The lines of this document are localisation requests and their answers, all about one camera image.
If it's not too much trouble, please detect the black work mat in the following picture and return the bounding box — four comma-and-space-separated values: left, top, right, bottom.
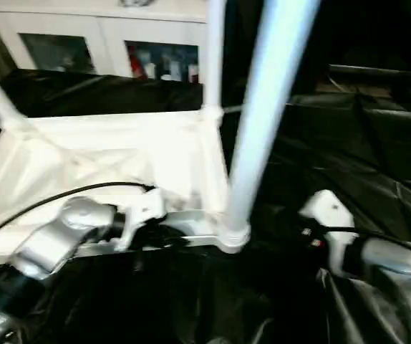
0, 66, 411, 344

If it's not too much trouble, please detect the clear glass trophy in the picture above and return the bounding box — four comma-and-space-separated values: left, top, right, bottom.
118, 0, 156, 8

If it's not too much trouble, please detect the black low cabinet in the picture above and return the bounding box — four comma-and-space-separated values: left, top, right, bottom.
223, 0, 411, 97

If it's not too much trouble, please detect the white display cabinet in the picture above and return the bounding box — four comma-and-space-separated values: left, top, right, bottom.
0, 0, 211, 84

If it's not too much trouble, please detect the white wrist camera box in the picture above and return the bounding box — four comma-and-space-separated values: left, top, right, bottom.
114, 186, 170, 253
296, 188, 358, 279

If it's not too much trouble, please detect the white plastic table top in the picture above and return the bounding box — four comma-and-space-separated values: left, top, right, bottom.
0, 106, 253, 269

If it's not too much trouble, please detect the red bottle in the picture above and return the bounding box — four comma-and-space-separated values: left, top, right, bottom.
128, 50, 145, 78

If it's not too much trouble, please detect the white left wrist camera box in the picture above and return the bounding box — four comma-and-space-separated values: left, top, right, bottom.
114, 186, 170, 253

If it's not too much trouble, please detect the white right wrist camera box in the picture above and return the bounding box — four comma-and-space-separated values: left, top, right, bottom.
296, 188, 358, 279

